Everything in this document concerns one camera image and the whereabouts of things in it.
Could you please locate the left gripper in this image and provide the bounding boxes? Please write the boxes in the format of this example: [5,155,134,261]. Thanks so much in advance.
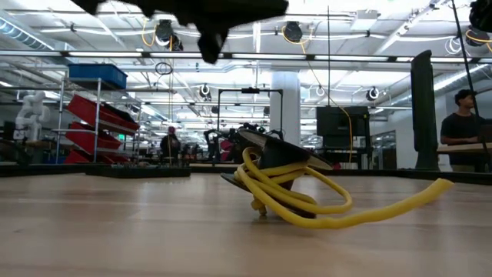
[71,0,289,65]

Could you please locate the black cord spool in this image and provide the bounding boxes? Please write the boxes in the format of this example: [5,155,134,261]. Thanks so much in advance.
[221,128,334,219]

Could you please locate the yellow cord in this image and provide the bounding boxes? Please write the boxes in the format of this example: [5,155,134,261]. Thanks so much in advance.
[233,146,456,231]

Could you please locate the long LED light strip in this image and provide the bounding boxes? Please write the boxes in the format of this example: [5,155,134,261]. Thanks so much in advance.
[0,49,492,64]

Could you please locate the white round column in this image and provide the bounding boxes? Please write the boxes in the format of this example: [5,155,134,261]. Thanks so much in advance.
[269,71,302,147]

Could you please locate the thin black vertical pole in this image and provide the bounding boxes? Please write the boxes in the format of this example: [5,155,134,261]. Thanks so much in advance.
[326,5,331,107]

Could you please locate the blue storage bin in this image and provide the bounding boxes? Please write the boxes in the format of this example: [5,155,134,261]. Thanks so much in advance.
[68,63,128,90]

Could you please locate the dark background robot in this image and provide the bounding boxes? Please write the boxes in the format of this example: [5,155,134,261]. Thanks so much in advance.
[203,122,266,163]

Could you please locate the person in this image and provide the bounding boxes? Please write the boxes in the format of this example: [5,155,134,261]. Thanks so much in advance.
[159,125,181,165]
[440,88,486,172]

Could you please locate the red storage bin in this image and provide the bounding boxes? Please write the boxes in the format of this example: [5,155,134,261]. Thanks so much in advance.
[64,122,123,155]
[67,95,141,135]
[63,149,131,165]

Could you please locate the white ceiling box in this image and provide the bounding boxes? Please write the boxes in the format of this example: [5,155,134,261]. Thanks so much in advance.
[350,8,381,31]

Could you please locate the black monitor back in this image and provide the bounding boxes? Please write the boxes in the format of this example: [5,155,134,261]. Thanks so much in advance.
[316,105,371,148]

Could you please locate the metal shelf rack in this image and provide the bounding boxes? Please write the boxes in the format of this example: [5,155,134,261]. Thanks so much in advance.
[53,76,144,165]

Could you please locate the thin black slanted pole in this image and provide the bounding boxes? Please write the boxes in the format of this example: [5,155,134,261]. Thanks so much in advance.
[450,0,492,155]

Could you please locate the wooden table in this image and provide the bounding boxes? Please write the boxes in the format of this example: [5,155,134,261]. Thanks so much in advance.
[437,142,492,173]

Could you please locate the black gantry frame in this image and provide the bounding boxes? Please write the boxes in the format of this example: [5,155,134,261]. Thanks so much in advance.
[217,87,284,155]

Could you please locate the orange hanging cable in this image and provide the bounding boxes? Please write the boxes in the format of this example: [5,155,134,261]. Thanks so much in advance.
[281,25,354,169]

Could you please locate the silver ventilation duct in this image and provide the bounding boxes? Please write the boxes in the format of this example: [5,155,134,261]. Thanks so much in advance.
[0,17,55,52]

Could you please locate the black aluminium table frame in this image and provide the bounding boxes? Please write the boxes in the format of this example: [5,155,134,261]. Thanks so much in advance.
[0,163,492,186]

